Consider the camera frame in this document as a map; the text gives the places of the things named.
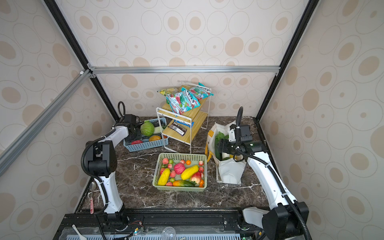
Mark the horizontal aluminium frame bar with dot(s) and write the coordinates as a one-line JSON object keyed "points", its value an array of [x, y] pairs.
{"points": [[163, 70]]}

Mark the green plastic fruit basket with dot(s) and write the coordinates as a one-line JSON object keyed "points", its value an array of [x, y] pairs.
{"points": [[168, 160]]}

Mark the dark snack bar packet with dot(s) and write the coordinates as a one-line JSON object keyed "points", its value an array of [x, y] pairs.
{"points": [[178, 129]]}

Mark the green cucumber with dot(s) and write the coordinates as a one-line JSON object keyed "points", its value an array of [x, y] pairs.
{"points": [[217, 151]]}

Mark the metal spoon pink handle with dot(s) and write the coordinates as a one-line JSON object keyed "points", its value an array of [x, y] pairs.
{"points": [[92, 188]]}

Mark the white grocery tote bag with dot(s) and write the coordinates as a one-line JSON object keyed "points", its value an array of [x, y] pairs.
{"points": [[230, 169]]}

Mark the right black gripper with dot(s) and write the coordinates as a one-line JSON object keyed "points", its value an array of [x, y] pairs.
{"points": [[223, 145]]}

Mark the blue plastic vegetable basket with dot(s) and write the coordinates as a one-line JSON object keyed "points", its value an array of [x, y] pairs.
{"points": [[156, 140]]}

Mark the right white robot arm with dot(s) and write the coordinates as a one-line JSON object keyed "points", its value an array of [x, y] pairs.
{"points": [[270, 186]]}

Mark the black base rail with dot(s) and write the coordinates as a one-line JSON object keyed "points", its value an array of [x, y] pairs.
{"points": [[225, 219]]}

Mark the green cabbage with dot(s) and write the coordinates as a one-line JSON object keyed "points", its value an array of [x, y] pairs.
{"points": [[147, 129]]}

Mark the green orange papaya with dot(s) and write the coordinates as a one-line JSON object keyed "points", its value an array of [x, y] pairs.
{"points": [[183, 183]]}

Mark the leafy green vegetable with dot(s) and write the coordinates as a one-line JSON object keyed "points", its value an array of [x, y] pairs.
{"points": [[221, 135]]}

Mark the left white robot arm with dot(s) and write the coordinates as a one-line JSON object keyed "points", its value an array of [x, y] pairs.
{"points": [[99, 161]]}

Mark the yellow green snack bag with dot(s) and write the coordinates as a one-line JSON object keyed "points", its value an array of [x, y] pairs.
{"points": [[168, 91]]}

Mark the blue snack packet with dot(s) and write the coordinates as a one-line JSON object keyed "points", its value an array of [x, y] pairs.
{"points": [[189, 125]]}

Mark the red pepper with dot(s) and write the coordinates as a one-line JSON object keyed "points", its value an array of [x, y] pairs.
{"points": [[136, 142]]}

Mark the diagonal aluminium frame bar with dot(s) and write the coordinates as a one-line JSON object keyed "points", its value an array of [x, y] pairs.
{"points": [[25, 138]]}

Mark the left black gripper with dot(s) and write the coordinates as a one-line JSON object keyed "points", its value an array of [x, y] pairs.
{"points": [[138, 137]]}

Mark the white wire wooden shelf rack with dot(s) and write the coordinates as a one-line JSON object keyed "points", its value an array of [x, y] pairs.
{"points": [[199, 117]]}

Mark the teal pink snack bag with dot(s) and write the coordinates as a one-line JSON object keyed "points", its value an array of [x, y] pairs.
{"points": [[200, 92]]}

